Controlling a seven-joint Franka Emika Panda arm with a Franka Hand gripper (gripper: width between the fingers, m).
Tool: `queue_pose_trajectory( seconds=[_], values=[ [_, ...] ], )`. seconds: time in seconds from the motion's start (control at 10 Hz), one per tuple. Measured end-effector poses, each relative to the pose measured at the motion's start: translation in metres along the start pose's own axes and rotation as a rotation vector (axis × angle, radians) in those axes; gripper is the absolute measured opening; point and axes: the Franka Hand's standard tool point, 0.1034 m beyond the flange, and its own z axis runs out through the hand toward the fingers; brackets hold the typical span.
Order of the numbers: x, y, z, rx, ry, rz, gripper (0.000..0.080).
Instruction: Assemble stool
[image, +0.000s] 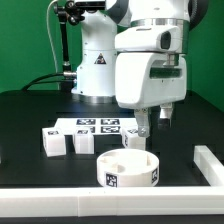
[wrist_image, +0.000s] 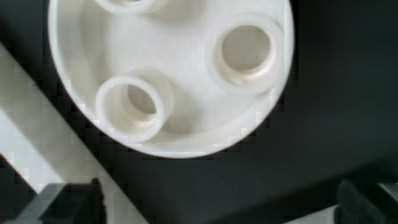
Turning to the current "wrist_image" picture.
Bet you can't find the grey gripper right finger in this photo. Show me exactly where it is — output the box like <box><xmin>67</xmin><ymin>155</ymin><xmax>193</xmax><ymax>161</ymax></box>
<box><xmin>378</xmin><ymin>183</ymin><xmax>398</xmax><ymax>210</ymax></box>

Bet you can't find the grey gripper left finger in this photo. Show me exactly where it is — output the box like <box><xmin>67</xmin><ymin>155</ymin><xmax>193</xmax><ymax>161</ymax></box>
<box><xmin>10</xmin><ymin>183</ymin><xmax>63</xmax><ymax>224</ymax></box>

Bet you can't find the white round stool seat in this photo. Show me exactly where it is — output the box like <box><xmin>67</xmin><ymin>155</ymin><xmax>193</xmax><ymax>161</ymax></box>
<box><xmin>47</xmin><ymin>0</ymin><xmax>294</xmax><ymax>159</ymax></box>

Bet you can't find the white L-shaped wall fixture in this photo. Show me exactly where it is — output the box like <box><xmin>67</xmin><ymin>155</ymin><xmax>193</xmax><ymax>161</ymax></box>
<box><xmin>0</xmin><ymin>44</ymin><xmax>149</xmax><ymax>224</ymax></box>

